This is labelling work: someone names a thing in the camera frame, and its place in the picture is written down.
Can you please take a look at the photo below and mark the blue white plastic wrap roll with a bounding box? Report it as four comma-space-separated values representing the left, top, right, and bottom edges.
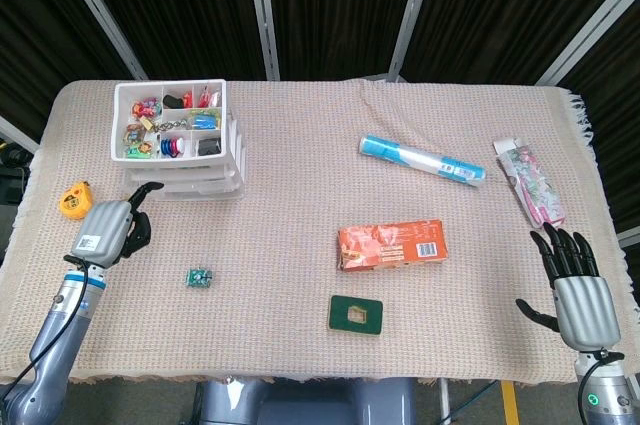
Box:
357, 133, 487, 190

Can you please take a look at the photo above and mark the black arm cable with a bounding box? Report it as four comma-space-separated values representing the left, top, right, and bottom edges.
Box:
577, 349, 625, 425
0, 254, 91, 396

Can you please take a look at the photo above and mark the black curtain panel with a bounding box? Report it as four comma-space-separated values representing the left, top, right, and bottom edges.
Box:
399, 0, 640, 86
69, 0, 269, 81
559, 0, 640, 241
0, 0, 146, 146
264, 0, 426, 81

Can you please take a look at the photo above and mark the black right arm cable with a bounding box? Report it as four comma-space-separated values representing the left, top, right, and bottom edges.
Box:
577, 349, 625, 425

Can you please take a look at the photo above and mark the white frame post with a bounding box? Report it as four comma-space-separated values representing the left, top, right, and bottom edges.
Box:
532, 0, 640, 87
387, 0, 441, 82
244, 0, 281, 81
49, 0, 149, 81
0, 114, 41, 156

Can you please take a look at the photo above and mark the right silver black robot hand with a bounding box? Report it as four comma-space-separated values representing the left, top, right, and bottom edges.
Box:
515, 221, 622, 350

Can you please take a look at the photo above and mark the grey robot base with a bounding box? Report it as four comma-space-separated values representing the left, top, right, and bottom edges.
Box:
192, 377, 419, 425

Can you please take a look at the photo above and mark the clear plastic drawer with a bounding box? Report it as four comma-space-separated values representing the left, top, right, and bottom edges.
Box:
122, 164, 237, 179
127, 173, 242, 191
149, 184, 246, 202

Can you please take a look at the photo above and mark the red white sachet packet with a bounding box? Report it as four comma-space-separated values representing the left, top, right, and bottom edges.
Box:
196, 87, 221, 109

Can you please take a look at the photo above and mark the metal table leg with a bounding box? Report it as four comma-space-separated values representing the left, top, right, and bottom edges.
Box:
437, 378, 451, 425

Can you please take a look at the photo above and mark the metal keychain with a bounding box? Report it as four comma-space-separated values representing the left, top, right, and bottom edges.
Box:
152, 117, 194, 134

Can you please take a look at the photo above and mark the orange cardboard box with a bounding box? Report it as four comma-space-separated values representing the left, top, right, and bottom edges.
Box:
337, 218, 450, 274

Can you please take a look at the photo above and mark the beige woven tablecloth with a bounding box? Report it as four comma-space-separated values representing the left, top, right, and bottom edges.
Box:
0, 77, 640, 389

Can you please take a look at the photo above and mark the yellow tape measure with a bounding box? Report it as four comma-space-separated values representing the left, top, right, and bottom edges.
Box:
58, 181, 97, 221

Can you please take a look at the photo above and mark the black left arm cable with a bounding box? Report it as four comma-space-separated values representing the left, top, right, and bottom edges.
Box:
0, 254, 91, 396

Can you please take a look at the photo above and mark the white drawer organizer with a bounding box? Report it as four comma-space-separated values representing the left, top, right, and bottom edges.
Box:
110, 78, 249, 202

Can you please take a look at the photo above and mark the pink floral package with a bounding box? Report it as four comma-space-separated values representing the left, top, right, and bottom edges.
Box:
492, 138, 567, 229

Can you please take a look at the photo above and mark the green rectangular card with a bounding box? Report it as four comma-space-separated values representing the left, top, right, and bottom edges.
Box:
327, 294, 385, 337

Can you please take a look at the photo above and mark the blue clips green package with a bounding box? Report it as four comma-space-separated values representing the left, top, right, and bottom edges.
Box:
189, 108, 222, 131

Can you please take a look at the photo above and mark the small green circuit board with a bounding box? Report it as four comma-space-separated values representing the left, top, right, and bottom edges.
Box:
185, 268, 215, 291

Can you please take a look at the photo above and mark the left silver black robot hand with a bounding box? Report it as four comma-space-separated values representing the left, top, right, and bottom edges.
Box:
69, 181, 165, 269

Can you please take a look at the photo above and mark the green printed snack packet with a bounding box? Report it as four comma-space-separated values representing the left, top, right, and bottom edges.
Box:
123, 142, 154, 160

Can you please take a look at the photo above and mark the black equipment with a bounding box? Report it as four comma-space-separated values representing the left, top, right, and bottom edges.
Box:
0, 142, 32, 206

